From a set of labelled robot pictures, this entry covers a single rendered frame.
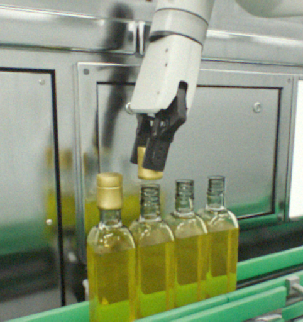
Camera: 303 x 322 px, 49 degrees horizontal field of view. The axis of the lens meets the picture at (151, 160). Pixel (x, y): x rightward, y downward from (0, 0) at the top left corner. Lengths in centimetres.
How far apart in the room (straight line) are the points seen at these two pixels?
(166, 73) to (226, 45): 29
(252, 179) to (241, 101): 17
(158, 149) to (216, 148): 26
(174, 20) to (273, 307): 45
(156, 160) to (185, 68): 12
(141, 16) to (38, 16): 18
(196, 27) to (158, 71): 7
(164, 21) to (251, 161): 39
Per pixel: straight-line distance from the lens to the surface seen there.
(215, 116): 67
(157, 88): 42
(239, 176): 72
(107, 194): 43
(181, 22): 45
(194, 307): 53
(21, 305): 67
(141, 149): 45
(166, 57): 43
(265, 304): 59
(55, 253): 63
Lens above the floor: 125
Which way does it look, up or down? 9 degrees down
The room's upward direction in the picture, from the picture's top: straight up
